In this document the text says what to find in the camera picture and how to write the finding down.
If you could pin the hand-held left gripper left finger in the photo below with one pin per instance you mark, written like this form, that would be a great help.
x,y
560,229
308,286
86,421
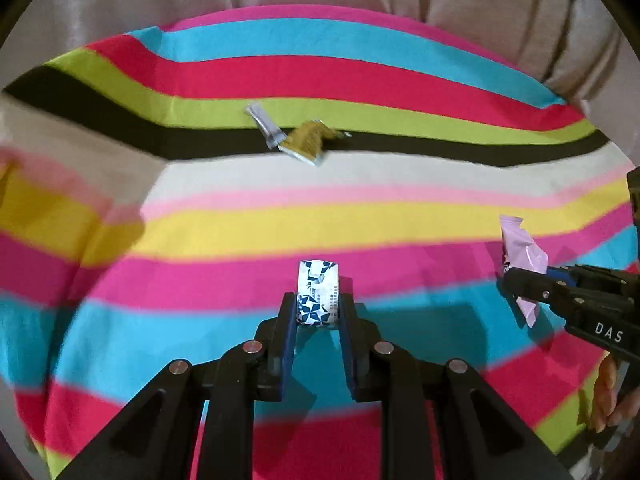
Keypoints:
x,y
286,340

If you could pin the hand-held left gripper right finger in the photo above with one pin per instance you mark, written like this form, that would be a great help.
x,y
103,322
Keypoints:
x,y
348,355

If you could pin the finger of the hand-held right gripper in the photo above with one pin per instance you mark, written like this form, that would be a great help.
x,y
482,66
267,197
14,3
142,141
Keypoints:
x,y
537,287
595,277

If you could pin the pink packet with dark print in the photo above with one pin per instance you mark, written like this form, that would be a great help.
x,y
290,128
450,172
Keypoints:
x,y
522,250

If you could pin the blue and white patterned packet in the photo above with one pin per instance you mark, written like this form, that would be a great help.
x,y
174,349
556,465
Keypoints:
x,y
317,292

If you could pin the person's right hand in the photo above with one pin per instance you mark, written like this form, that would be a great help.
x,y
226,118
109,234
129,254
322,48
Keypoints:
x,y
605,400

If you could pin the striped cloth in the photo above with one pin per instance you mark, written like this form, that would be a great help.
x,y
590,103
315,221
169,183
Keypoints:
x,y
350,220

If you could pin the olive green snack packet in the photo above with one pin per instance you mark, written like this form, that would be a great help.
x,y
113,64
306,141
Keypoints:
x,y
305,142

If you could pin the small silver grey packet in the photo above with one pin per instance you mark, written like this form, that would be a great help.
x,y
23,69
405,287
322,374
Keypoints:
x,y
265,125

